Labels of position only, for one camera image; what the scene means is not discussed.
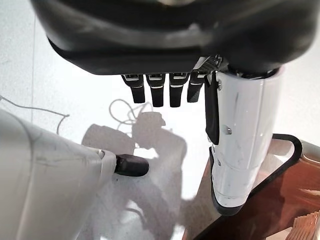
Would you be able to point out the silver left robot leg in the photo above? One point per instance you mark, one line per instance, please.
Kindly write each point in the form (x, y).
(37, 175)

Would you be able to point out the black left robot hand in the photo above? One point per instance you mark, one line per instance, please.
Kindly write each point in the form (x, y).
(162, 30)

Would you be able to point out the brown transparent acrylic stand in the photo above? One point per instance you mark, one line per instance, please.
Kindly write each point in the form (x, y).
(275, 212)

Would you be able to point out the rectangular wicker laundry basket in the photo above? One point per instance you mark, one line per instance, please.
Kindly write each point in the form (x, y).
(307, 225)

